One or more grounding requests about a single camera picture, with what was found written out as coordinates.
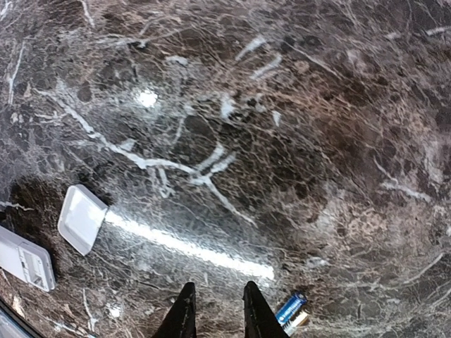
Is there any gold AAA battery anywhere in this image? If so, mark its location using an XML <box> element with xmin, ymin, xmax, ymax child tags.
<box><xmin>283</xmin><ymin>311</ymin><xmax>310</xmax><ymax>337</ymax></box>

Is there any white battery cover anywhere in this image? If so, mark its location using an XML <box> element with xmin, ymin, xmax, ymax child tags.
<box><xmin>57</xmin><ymin>184</ymin><xmax>109</xmax><ymax>256</ymax></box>

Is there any blue AAA battery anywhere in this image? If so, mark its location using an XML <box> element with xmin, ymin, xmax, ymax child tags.
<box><xmin>276</xmin><ymin>292</ymin><xmax>307</xmax><ymax>326</ymax></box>

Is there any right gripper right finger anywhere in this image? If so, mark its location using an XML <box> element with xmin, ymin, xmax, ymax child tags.
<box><xmin>243</xmin><ymin>281</ymin><xmax>288</xmax><ymax>338</ymax></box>

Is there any white remote control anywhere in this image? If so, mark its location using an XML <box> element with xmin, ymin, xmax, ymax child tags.
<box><xmin>1</xmin><ymin>227</ymin><xmax>56</xmax><ymax>292</ymax></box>

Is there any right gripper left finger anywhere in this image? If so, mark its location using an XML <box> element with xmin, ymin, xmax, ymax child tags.
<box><xmin>152</xmin><ymin>282</ymin><xmax>197</xmax><ymax>338</ymax></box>

